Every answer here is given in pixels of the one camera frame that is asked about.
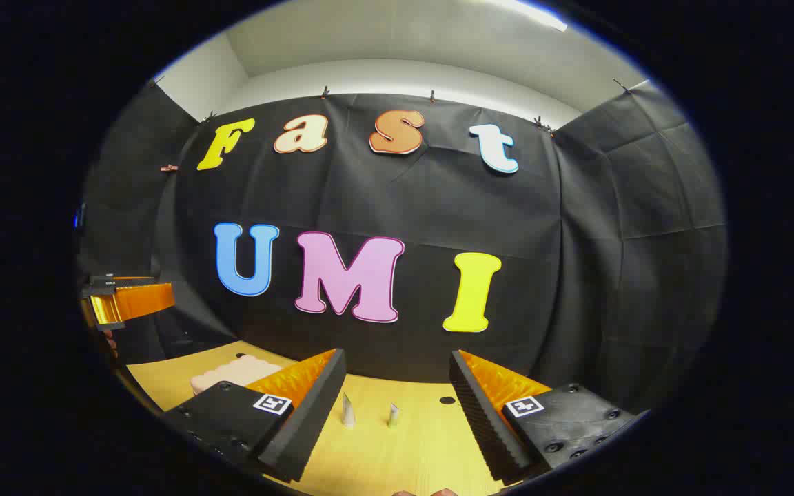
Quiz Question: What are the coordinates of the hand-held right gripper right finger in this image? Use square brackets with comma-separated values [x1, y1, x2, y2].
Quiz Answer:
[449, 349, 648, 486]

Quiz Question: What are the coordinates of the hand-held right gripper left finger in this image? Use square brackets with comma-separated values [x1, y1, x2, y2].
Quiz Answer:
[161, 348, 347, 484]

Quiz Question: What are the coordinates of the black backdrop cloth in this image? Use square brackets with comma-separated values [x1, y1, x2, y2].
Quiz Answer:
[79, 79, 729, 414]

